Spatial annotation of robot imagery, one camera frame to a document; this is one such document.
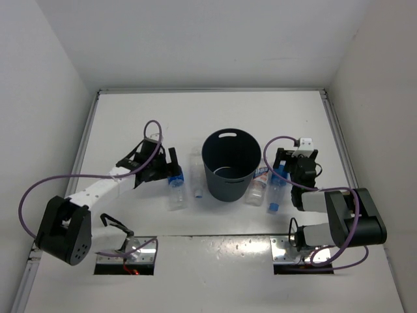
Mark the clear bottle white cap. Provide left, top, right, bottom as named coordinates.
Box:
left=190, top=147, right=204, bottom=199

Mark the blue label Pocari bottle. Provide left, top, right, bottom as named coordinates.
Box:
left=167, top=171, right=188, bottom=211

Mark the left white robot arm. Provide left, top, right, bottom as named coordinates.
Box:
left=35, top=138, right=182, bottom=265

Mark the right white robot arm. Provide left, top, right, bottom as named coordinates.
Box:
left=273, top=148, right=387, bottom=251

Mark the dark grey plastic bin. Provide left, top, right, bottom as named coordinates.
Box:
left=201, top=128, right=261, bottom=202

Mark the blue cap clear bottle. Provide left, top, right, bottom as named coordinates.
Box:
left=267, top=173, right=287, bottom=213

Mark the orange label clear bottle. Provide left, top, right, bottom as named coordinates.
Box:
left=245, top=158, right=269, bottom=207

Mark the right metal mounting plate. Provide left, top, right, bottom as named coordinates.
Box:
left=270, top=235, right=318, bottom=265

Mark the metal mounting plate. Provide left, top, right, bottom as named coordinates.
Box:
left=96, top=237, right=158, bottom=265
left=270, top=235, right=318, bottom=265

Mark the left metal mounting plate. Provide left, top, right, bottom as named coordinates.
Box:
left=96, top=237, right=158, bottom=265

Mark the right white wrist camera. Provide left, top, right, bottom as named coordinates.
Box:
left=292, top=138, right=314, bottom=157

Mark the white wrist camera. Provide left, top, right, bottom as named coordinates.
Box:
left=292, top=138, right=314, bottom=157
left=147, top=132, right=163, bottom=143

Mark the right aluminium frame rail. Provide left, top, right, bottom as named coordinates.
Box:
left=319, top=88, right=406, bottom=312

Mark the aluminium frame rail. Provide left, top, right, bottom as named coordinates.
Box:
left=319, top=88, right=406, bottom=312
left=9, top=88, right=100, bottom=313

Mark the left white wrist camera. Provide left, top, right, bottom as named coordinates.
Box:
left=147, top=132, right=163, bottom=143

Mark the left aluminium frame rail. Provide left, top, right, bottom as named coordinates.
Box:
left=9, top=88, right=100, bottom=313

